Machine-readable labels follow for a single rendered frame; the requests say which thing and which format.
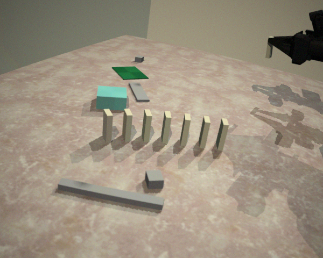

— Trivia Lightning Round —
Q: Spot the light teal block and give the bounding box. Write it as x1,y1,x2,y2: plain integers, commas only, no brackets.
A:
96,85,127,110

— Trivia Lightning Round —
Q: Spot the beige domino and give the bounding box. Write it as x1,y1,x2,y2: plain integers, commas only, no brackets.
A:
199,116,210,148
102,109,113,143
216,118,229,151
161,111,172,144
265,43,273,59
142,109,152,142
180,113,191,146
122,109,132,142

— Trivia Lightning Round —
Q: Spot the green flat tile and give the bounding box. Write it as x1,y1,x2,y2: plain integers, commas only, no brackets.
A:
112,67,149,80

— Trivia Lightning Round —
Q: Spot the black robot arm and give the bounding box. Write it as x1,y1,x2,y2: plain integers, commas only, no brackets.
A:
309,10,323,41

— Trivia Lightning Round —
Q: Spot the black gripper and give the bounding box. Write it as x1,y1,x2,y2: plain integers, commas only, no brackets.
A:
268,30,323,65

